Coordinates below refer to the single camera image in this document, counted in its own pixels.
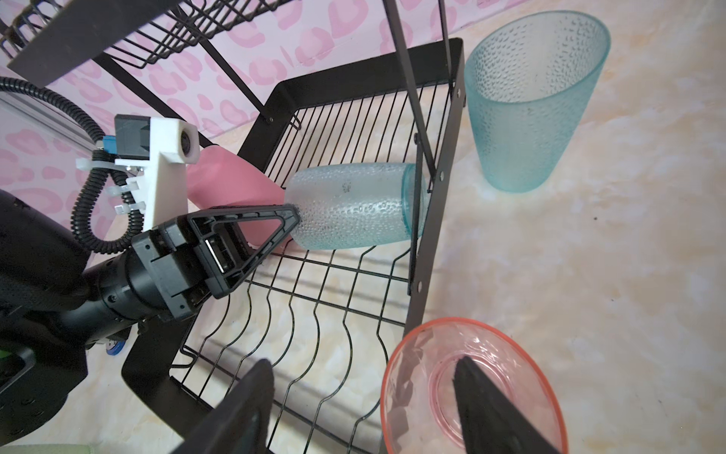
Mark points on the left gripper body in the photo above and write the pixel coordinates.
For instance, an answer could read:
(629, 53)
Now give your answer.
(161, 275)

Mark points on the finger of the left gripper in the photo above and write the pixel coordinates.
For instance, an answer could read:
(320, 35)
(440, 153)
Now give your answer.
(223, 249)

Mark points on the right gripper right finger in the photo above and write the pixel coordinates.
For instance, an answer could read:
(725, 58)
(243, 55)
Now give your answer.
(490, 423)

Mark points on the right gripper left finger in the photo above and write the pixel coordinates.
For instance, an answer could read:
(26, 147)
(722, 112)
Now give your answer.
(239, 424)

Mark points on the clear pink plastic cup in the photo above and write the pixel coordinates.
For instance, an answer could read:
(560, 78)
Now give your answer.
(419, 409)

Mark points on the opaque pink plastic cup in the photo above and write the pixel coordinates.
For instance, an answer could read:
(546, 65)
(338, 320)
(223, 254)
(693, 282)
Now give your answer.
(222, 178)

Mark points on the teal textured cup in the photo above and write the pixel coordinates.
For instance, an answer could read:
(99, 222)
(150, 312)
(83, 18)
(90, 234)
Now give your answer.
(353, 205)
(528, 85)

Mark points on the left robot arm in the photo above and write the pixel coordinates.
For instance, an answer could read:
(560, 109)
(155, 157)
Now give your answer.
(54, 307)

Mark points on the black wire dish rack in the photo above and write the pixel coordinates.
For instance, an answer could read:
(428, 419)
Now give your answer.
(310, 148)

